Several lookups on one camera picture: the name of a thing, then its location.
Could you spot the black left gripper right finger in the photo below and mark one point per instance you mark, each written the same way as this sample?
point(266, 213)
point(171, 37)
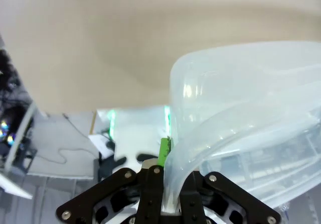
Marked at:
point(190, 201)

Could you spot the white paper sheet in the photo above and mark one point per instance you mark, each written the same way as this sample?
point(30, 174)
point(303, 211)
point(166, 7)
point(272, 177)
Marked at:
point(100, 143)

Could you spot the large clear plastic bin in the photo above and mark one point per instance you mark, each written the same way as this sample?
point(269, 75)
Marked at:
point(250, 83)

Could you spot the grey flat platform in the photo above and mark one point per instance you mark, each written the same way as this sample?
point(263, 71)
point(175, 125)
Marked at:
point(55, 133)

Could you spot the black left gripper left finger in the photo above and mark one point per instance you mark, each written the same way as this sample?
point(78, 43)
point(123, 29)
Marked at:
point(153, 188)

